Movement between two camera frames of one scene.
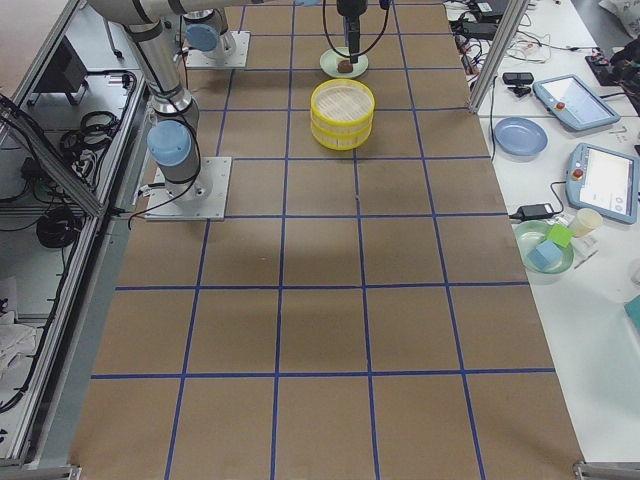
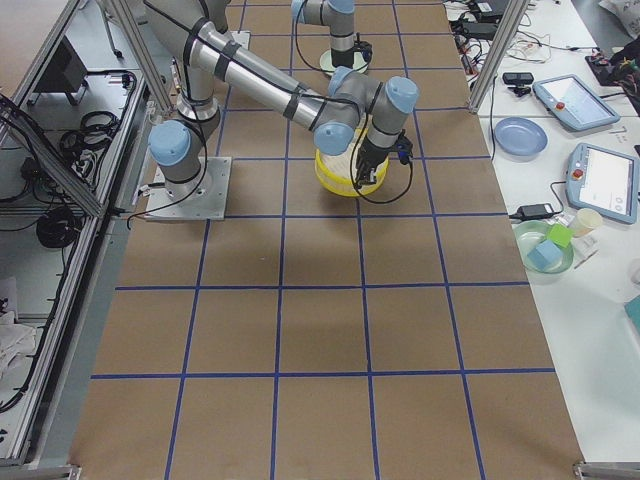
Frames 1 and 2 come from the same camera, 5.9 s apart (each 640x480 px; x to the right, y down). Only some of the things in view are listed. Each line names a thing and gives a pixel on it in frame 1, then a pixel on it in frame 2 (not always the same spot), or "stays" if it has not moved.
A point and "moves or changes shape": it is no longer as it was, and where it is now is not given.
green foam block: x=560 y=234 stays
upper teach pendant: x=574 y=101 stays
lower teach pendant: x=603 y=179 stays
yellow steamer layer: x=343 y=102 moves or changes shape
